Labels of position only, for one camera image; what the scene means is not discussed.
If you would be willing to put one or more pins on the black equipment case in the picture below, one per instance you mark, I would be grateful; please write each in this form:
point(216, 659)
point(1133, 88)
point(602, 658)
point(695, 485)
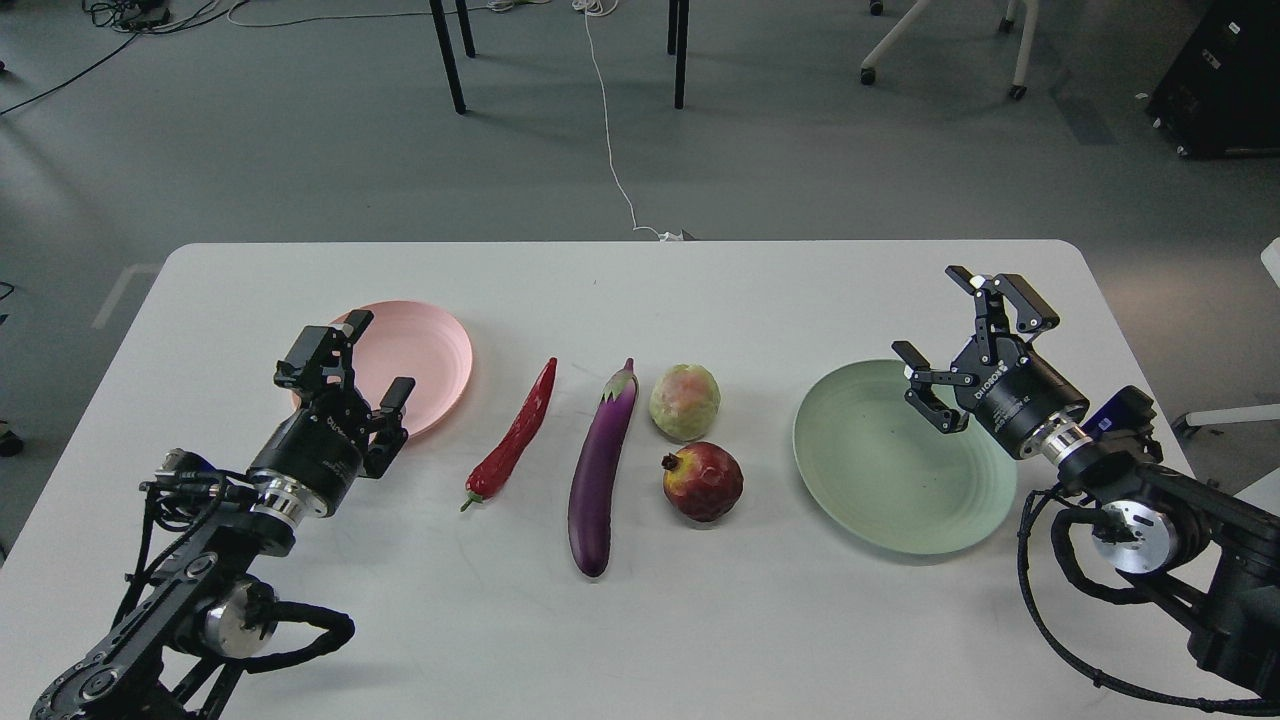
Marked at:
point(1220, 96)

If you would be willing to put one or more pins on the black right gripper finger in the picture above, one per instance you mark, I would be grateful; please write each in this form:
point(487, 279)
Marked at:
point(921, 382)
point(1005, 305)

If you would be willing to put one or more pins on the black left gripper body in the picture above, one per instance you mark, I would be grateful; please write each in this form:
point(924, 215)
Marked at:
point(308, 465)

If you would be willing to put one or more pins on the pink plate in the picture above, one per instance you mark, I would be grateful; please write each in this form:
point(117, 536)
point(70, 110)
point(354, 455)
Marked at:
point(413, 339)

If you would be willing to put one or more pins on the green pink apple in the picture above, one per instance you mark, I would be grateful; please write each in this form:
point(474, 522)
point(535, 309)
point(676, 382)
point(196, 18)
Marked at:
point(685, 402)

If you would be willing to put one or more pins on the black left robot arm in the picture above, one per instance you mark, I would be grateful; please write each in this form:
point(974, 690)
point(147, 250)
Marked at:
point(194, 619)

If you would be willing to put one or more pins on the purple eggplant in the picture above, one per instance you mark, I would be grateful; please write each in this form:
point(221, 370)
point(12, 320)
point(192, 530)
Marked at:
point(589, 508)

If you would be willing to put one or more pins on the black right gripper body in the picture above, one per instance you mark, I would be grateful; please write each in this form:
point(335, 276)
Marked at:
point(1014, 393)

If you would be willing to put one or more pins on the black table leg right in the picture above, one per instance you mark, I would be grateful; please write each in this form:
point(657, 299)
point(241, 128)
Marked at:
point(677, 44)

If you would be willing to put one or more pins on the black table leg left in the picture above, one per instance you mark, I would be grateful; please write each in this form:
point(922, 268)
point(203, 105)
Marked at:
point(444, 39)

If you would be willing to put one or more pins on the green plate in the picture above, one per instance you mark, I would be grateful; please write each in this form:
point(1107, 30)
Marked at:
point(881, 471)

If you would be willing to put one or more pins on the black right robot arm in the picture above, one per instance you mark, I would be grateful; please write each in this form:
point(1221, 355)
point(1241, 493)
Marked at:
point(1129, 530)

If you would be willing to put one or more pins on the white chair base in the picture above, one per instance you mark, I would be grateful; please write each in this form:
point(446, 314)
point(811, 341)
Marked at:
point(911, 52)

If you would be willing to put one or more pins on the red pomegranate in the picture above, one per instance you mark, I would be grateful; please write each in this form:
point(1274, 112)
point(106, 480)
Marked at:
point(702, 481)

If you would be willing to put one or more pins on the black table leg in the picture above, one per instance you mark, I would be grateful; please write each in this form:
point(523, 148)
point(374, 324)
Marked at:
point(444, 39)
point(677, 44)

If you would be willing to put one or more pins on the red chili pepper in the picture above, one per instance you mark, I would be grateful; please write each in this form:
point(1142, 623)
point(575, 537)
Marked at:
point(491, 475)

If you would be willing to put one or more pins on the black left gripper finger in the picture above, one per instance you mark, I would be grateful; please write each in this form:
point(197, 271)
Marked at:
point(387, 435)
point(322, 356)

